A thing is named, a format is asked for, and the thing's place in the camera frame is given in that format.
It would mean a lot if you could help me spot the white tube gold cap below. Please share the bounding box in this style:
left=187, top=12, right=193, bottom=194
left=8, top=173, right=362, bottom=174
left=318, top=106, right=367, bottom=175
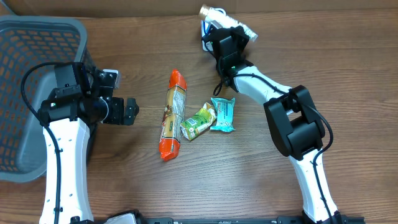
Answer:
left=198, top=4, right=258, bottom=42

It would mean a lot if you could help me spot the orange spaghetti packet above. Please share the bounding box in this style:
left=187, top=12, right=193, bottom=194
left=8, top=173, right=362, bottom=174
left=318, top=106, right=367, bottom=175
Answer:
left=159, top=69, right=187, bottom=161

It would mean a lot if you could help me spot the mint green tissue pack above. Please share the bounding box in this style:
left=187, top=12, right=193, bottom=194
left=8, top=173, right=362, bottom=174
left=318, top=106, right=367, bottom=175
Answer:
left=210, top=98, right=236, bottom=133

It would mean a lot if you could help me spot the green drink carton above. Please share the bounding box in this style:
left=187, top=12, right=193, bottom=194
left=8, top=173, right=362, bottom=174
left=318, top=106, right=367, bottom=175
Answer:
left=180, top=103, right=216, bottom=141

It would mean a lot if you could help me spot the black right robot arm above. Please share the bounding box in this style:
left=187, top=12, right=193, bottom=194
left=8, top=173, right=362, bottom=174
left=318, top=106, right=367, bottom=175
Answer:
left=201, top=26, right=339, bottom=223

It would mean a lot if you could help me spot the grey plastic shopping basket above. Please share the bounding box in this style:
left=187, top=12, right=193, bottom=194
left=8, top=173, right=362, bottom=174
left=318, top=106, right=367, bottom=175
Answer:
left=1, top=16, right=94, bottom=182

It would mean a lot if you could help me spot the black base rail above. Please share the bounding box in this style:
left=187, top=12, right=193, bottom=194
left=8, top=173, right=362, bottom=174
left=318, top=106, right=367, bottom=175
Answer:
left=70, top=208, right=366, bottom=224

